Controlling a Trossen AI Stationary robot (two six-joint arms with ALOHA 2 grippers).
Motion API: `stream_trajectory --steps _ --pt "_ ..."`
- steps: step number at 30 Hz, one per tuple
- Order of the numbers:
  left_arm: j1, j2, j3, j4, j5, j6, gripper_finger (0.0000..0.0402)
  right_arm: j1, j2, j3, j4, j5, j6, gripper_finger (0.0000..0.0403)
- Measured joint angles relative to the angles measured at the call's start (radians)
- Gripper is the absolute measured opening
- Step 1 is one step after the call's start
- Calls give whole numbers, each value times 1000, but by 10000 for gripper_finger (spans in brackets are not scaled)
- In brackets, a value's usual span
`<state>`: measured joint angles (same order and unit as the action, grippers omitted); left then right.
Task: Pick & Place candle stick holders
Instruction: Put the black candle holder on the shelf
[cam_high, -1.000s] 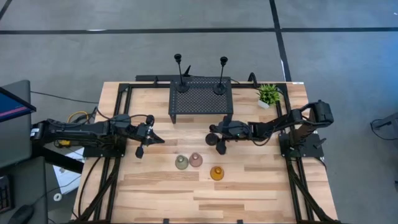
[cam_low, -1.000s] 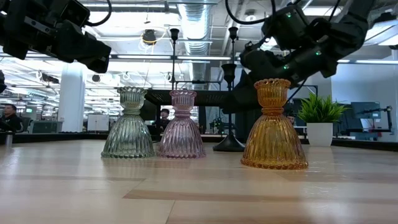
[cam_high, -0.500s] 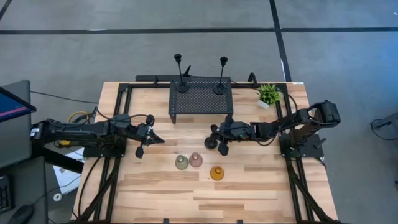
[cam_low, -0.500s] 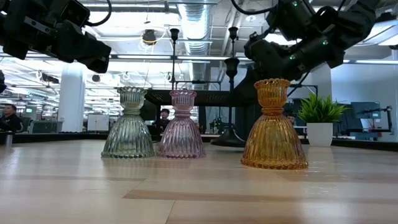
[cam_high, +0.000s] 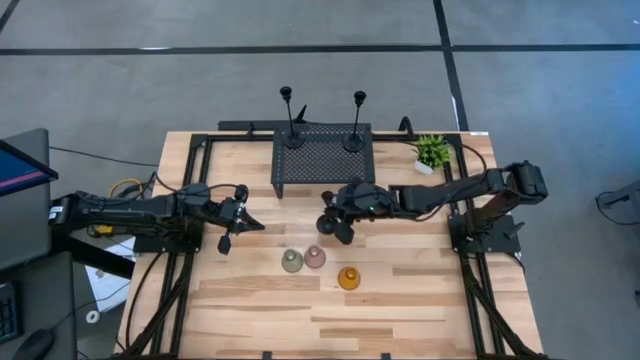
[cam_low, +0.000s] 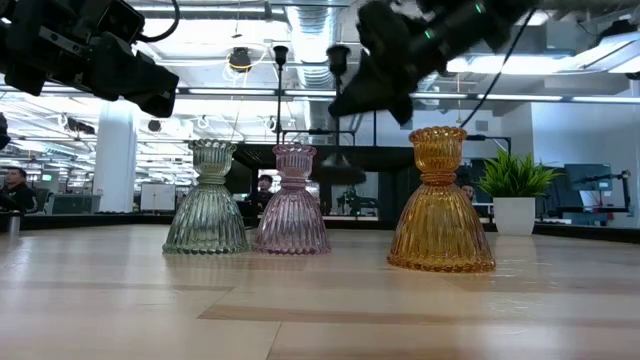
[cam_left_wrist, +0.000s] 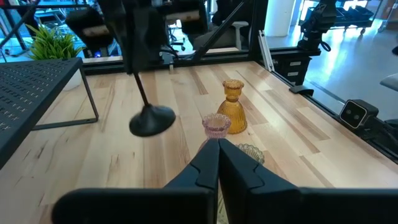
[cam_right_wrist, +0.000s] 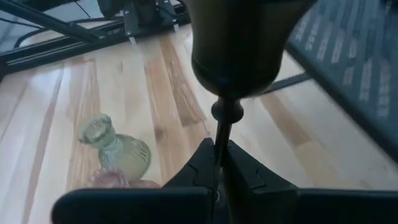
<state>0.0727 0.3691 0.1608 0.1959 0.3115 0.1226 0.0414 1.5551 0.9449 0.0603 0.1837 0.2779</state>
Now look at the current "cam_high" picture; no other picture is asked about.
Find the white paper sheet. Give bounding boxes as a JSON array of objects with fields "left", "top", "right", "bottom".
[{"left": 83, "top": 237, "right": 137, "bottom": 315}]

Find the green plant in white pot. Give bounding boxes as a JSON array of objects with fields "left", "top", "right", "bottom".
[{"left": 412, "top": 133, "right": 452, "bottom": 176}]

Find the black perforated metal shelf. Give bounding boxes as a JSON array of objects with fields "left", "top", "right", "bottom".
[{"left": 270, "top": 123, "right": 377, "bottom": 200}]

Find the short black candlestick holder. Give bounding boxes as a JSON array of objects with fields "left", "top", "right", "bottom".
[{"left": 315, "top": 202, "right": 339, "bottom": 237}]

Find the black monitor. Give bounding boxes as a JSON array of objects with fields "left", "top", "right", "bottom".
[{"left": 0, "top": 139, "right": 60, "bottom": 197}]

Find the thin black floor cable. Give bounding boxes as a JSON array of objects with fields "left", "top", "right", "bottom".
[{"left": 48, "top": 145, "right": 160, "bottom": 168}]

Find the pink ribbed glass candle holder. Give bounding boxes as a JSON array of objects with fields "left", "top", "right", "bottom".
[{"left": 303, "top": 244, "right": 327, "bottom": 270}]

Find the black aluminium table frame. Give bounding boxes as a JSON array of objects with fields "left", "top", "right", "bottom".
[{"left": 114, "top": 119, "right": 551, "bottom": 360}]

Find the black diagonal stand leg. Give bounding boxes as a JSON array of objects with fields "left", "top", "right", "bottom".
[{"left": 49, "top": 233, "right": 137, "bottom": 281}]

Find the black stand foot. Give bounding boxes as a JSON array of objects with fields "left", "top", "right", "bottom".
[{"left": 594, "top": 180, "right": 640, "bottom": 226}]

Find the green ribbed glass candle holder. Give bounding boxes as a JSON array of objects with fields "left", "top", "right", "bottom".
[{"left": 280, "top": 248, "right": 305, "bottom": 274}]

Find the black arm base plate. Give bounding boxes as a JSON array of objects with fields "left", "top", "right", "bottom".
[
  {"left": 448, "top": 214, "right": 522, "bottom": 255},
  {"left": 132, "top": 214, "right": 206, "bottom": 254}
]

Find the black computer mouse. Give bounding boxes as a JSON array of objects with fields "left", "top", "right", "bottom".
[{"left": 12, "top": 328, "right": 56, "bottom": 360}]

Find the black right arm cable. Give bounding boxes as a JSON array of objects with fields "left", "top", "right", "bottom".
[{"left": 459, "top": 143, "right": 489, "bottom": 177}]

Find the amber ribbed glass candle holder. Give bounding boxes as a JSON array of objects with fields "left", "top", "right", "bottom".
[{"left": 337, "top": 266, "right": 362, "bottom": 291}]

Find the yellow cable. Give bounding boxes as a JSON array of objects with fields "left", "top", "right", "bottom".
[{"left": 107, "top": 177, "right": 144, "bottom": 199}]

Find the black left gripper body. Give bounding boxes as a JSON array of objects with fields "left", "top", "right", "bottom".
[{"left": 217, "top": 183, "right": 251, "bottom": 256}]

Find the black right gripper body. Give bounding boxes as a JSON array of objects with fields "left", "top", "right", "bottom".
[{"left": 319, "top": 179, "right": 401, "bottom": 246}]

